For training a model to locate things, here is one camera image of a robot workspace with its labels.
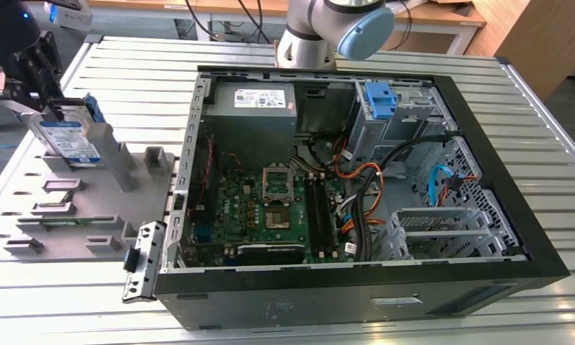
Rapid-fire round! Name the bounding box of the green motherboard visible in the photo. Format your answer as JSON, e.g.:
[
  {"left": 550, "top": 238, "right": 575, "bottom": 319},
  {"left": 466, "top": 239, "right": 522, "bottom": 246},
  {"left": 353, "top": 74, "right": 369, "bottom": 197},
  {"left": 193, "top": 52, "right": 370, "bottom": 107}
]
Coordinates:
[{"left": 179, "top": 168, "right": 361, "bottom": 269}]

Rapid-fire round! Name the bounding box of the wooden desk white frame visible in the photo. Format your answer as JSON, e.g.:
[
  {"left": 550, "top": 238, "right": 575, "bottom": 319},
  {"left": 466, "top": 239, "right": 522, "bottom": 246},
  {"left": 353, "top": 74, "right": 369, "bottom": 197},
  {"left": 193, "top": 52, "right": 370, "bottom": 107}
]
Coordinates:
[
  {"left": 88, "top": 0, "right": 289, "bottom": 42},
  {"left": 393, "top": 1, "right": 489, "bottom": 55}
]

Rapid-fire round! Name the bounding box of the silver CPU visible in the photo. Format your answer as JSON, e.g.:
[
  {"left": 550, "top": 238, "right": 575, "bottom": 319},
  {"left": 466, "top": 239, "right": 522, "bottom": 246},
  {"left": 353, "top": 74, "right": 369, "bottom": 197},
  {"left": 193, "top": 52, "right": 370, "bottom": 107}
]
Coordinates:
[{"left": 40, "top": 190, "right": 76, "bottom": 208}]

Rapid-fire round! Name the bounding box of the grey parts rack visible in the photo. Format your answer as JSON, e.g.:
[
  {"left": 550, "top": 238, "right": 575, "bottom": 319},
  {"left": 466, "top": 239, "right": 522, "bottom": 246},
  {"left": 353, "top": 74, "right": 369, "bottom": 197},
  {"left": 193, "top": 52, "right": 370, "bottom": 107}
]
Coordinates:
[{"left": 0, "top": 122, "right": 182, "bottom": 265}]

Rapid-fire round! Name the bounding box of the black PC case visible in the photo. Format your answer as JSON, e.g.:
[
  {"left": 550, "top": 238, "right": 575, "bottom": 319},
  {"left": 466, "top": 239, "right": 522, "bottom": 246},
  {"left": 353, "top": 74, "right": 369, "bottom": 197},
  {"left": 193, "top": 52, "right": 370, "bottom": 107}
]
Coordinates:
[{"left": 151, "top": 64, "right": 570, "bottom": 331}]

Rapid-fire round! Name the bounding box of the blue plastic drive latch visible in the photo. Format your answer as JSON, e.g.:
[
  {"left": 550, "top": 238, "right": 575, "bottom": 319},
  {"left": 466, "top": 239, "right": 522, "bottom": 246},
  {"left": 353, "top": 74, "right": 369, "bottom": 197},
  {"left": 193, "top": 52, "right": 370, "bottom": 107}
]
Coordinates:
[{"left": 364, "top": 81, "right": 398, "bottom": 120}]

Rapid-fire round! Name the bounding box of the grey power supply unit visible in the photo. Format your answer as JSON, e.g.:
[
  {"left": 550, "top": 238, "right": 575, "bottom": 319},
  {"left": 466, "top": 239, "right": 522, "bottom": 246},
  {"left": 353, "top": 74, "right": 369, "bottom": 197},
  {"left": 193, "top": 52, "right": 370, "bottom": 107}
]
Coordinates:
[{"left": 205, "top": 81, "right": 299, "bottom": 170}]

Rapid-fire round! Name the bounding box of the blue data wire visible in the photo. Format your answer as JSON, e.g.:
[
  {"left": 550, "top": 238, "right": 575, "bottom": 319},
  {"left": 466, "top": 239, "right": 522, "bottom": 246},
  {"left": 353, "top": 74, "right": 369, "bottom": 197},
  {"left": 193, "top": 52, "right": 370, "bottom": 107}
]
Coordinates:
[{"left": 429, "top": 163, "right": 462, "bottom": 208}]

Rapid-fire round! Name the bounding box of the black graphics card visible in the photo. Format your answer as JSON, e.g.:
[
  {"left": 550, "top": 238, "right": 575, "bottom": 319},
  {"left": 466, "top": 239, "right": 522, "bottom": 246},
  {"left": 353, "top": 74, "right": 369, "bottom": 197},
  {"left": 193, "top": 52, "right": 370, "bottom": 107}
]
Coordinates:
[{"left": 223, "top": 241, "right": 309, "bottom": 267}]

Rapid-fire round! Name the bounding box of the green RAM stick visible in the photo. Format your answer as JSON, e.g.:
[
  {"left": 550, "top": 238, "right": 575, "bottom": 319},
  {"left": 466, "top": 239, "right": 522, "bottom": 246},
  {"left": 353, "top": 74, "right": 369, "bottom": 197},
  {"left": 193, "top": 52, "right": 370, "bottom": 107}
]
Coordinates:
[{"left": 38, "top": 217, "right": 95, "bottom": 229}]

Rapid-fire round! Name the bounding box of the metal socket cover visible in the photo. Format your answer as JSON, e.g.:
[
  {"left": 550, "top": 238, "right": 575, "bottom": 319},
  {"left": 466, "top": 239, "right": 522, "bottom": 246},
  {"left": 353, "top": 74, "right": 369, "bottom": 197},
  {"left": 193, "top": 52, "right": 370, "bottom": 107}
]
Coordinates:
[{"left": 262, "top": 165, "right": 297, "bottom": 204}]

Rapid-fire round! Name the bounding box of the metal expansion slot bracket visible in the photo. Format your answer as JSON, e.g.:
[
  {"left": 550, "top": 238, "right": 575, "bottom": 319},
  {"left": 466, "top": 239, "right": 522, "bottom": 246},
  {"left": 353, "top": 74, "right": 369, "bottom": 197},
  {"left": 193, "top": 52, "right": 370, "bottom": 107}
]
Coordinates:
[{"left": 122, "top": 219, "right": 169, "bottom": 305}]

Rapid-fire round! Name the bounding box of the CPU socket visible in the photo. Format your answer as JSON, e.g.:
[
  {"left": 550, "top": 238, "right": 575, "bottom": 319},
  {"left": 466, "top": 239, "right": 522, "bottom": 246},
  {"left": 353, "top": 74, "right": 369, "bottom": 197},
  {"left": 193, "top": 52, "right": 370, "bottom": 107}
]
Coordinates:
[{"left": 262, "top": 202, "right": 299, "bottom": 231}]

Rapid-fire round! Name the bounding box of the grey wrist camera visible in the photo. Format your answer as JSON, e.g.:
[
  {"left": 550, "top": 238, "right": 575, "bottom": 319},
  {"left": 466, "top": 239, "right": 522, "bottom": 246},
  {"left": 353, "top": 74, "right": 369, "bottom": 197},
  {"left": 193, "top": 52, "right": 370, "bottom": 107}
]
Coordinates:
[{"left": 52, "top": 0, "right": 97, "bottom": 30}]

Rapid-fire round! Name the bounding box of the silver optical drive cage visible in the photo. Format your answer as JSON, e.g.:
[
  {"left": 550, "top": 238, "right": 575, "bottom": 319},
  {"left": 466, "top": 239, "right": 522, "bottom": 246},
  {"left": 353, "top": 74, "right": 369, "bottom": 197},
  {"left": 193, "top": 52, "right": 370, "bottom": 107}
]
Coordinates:
[{"left": 348, "top": 80, "right": 462, "bottom": 170}]

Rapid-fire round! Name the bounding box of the silver disk bay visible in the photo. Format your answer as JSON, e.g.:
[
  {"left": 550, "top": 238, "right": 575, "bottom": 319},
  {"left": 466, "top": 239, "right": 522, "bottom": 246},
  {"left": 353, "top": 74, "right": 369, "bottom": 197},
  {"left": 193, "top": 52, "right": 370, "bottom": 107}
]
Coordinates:
[{"left": 386, "top": 206, "right": 517, "bottom": 262}]

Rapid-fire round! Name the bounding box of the hard disk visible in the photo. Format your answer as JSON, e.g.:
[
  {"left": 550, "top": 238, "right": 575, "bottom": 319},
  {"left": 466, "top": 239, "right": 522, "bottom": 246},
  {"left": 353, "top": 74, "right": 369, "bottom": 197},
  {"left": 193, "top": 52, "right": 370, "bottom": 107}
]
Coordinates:
[{"left": 22, "top": 92, "right": 107, "bottom": 168}]

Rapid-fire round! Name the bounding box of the orange red power wire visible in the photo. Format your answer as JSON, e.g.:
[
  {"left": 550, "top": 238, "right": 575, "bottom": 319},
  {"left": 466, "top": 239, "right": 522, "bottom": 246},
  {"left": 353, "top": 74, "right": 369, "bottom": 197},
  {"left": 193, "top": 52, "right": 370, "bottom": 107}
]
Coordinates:
[{"left": 444, "top": 174, "right": 484, "bottom": 197}]

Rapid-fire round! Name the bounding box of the wooden cabinet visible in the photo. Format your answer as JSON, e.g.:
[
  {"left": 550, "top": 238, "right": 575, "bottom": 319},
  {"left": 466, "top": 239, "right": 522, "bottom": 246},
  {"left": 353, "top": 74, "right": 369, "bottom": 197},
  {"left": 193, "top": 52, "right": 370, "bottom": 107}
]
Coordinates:
[{"left": 468, "top": 0, "right": 575, "bottom": 102}]

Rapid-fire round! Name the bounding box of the orange yellow wire bundle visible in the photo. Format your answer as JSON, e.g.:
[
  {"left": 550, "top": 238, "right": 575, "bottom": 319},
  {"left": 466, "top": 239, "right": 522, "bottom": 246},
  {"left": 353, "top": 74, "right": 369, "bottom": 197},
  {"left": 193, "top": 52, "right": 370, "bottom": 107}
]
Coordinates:
[{"left": 333, "top": 143, "right": 390, "bottom": 234}]

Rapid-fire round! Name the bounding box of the black RAM slot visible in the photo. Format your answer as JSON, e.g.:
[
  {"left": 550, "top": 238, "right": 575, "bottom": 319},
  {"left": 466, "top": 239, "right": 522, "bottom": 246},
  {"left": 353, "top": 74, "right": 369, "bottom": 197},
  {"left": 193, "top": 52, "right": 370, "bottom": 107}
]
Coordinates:
[
  {"left": 305, "top": 172, "right": 326, "bottom": 258},
  {"left": 315, "top": 172, "right": 340, "bottom": 258}
]

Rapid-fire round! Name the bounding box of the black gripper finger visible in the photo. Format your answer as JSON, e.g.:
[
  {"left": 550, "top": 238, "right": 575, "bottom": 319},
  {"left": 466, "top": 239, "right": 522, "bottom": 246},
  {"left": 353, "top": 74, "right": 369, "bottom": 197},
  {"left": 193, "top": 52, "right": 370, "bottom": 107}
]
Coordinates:
[
  {"left": 15, "top": 31, "right": 86, "bottom": 109},
  {"left": 0, "top": 73, "right": 63, "bottom": 122}
]

